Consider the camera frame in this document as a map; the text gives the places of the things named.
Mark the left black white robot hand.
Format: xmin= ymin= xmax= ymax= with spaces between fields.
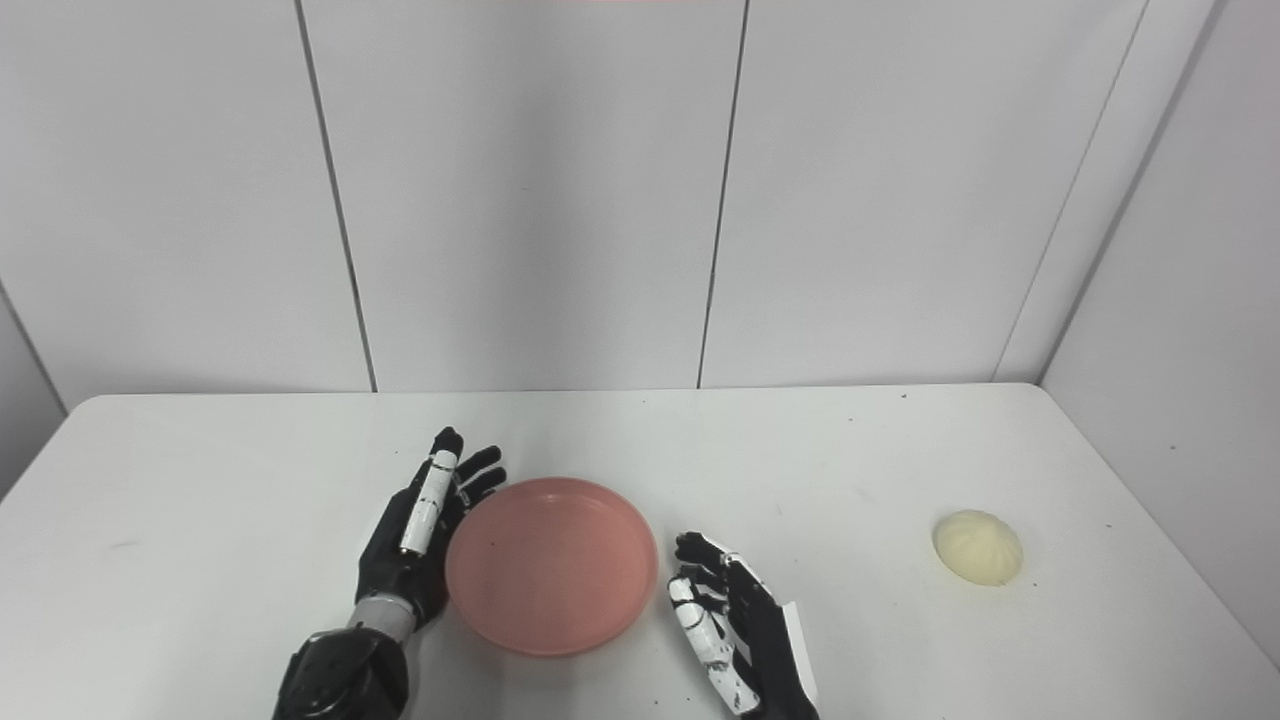
xmin=355 ymin=427 xmax=508 ymax=631

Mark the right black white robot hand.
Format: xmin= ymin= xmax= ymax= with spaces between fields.
xmin=667 ymin=532 xmax=821 ymax=720

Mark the cream steamed bun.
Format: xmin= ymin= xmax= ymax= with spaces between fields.
xmin=932 ymin=509 xmax=1024 ymax=588

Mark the pink round plate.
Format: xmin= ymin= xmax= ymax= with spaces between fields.
xmin=445 ymin=477 xmax=659 ymax=658

